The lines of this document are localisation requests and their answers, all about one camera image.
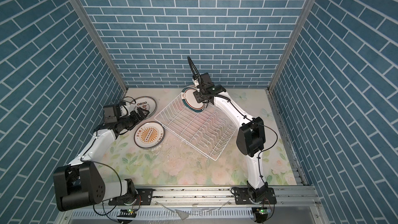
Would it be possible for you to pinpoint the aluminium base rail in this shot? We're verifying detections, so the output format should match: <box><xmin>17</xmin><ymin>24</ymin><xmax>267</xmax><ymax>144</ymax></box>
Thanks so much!
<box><xmin>56</xmin><ymin>186</ymin><xmax>328</xmax><ymax>224</ymax></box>

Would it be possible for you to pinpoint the left circuit board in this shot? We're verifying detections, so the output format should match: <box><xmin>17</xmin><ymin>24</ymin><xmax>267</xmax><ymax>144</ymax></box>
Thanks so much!
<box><xmin>117</xmin><ymin>208</ymin><xmax>137</xmax><ymax>218</ymax></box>

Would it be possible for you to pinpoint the circuit board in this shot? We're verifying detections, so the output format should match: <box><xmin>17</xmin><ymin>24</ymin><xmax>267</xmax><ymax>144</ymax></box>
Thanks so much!
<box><xmin>117</xmin><ymin>208</ymin><xmax>137</xmax><ymax>218</ymax></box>
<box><xmin>252</xmin><ymin>207</ymin><xmax>272</xmax><ymax>224</ymax></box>

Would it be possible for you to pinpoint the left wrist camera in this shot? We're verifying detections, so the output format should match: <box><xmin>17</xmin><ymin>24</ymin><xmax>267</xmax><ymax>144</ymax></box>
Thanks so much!
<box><xmin>103</xmin><ymin>104</ymin><xmax>122</xmax><ymax>124</ymax></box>

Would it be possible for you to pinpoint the white wire dish rack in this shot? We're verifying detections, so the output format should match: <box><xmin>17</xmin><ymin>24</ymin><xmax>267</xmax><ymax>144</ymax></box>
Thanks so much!
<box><xmin>155</xmin><ymin>95</ymin><xmax>237</xmax><ymax>161</ymax></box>

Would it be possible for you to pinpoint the large steam-logo green-red plate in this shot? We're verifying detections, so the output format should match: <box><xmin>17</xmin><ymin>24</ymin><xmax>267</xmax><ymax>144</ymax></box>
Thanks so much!
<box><xmin>180</xmin><ymin>86</ymin><xmax>207</xmax><ymax>113</ymax></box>

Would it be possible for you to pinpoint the right circuit board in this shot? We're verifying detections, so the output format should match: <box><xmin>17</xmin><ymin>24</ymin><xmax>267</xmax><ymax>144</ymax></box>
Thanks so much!
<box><xmin>252</xmin><ymin>207</ymin><xmax>272</xmax><ymax>224</ymax></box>

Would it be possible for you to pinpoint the small orange sunburst plate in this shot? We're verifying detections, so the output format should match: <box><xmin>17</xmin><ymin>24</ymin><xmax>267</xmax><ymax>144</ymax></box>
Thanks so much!
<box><xmin>134</xmin><ymin>121</ymin><xmax>165</xmax><ymax>149</ymax></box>

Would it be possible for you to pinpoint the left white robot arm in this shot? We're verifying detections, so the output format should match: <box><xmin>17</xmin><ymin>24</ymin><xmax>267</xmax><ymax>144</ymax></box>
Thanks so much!
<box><xmin>53</xmin><ymin>106</ymin><xmax>149</xmax><ymax>212</ymax></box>

